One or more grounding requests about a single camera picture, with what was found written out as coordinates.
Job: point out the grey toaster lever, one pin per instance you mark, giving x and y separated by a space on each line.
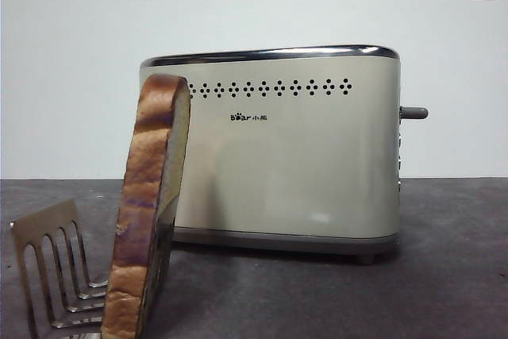
414 112

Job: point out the toasted bread slice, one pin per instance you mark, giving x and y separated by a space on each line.
139 196

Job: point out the cream toaster with chrome top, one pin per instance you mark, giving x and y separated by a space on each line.
285 164

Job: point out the stainless steel toast rack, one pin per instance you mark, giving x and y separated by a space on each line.
43 218

